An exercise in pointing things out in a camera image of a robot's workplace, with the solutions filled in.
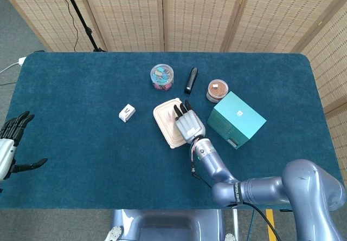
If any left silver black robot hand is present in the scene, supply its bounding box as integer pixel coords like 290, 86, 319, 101
0, 110, 48, 182

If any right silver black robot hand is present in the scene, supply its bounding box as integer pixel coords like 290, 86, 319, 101
172, 99, 207, 145

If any cream plastic food container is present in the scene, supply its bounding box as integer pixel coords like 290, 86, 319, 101
152, 97, 195, 150

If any clear jar of rubber bands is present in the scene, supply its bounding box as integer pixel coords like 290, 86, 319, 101
205, 79, 229, 103

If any teal cardboard product box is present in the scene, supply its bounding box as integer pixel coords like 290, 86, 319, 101
207, 90, 267, 150

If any clear jar of binder clips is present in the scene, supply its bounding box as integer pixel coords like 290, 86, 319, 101
150, 64, 175, 92

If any small white cardboard box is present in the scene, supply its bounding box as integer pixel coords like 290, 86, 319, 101
118, 104, 136, 123

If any blue carpet table cover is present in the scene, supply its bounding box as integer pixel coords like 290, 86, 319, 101
0, 51, 347, 211

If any blue-grey robot torso base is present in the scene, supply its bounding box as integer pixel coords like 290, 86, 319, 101
104, 209, 239, 241

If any black tripod stand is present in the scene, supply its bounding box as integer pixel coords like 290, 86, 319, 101
60, 0, 108, 53

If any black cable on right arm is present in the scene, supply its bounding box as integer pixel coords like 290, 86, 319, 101
191, 167, 283, 241

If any white plug with cable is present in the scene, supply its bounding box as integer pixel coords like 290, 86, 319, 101
0, 56, 27, 74

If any thin black hanging cable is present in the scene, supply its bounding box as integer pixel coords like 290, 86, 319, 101
55, 0, 80, 52

